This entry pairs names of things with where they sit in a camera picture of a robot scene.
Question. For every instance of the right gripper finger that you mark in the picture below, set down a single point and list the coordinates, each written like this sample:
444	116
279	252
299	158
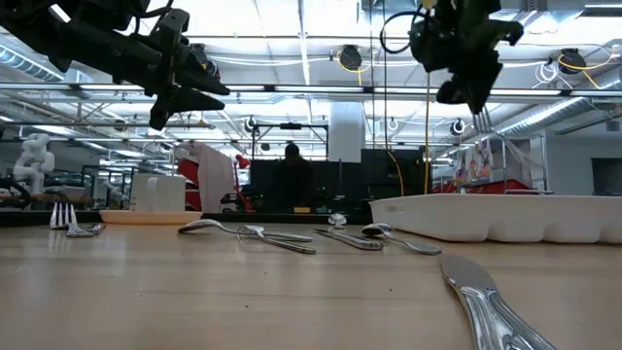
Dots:
483	90
452	93

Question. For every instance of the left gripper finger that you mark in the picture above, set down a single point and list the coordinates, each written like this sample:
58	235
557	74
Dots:
206	86
189	101

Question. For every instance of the silver fork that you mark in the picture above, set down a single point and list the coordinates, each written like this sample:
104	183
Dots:
80	232
481	115
291	248

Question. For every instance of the silver spoon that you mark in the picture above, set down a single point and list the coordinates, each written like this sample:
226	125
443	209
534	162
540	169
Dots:
336	220
376	229
199	224

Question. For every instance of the silver table knife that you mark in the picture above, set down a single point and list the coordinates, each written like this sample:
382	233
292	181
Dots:
357	241
491	316

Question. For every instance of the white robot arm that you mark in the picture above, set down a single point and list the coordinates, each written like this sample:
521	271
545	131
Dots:
34	160

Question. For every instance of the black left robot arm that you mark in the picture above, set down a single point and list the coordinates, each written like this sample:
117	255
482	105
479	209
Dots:
73	39

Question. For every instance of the red panel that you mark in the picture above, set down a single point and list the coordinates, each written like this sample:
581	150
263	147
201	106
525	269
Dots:
188	170

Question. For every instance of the colourful poster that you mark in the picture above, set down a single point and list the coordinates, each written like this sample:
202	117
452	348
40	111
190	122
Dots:
478	160

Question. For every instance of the white board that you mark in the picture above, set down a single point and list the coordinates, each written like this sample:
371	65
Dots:
214	185

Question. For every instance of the red table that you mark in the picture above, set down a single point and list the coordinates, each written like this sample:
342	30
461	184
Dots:
491	187

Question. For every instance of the black monitor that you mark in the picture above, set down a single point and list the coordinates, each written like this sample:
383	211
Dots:
335	185
389	170

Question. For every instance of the white column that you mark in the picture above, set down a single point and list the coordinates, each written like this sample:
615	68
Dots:
347	131

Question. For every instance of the pink round plate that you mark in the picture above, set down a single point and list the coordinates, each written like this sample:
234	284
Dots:
150	217

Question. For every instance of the person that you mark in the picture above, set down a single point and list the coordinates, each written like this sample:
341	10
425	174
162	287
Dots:
294	180

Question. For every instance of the white plastic cutlery tray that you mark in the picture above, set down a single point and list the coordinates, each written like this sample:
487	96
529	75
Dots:
486	219

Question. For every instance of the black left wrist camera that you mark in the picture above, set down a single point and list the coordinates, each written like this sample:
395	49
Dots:
177	24

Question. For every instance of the silver ventilation duct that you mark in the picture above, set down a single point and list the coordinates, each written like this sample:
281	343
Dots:
549	116

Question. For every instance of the black wall screen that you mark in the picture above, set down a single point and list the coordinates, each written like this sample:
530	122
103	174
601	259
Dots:
607	175

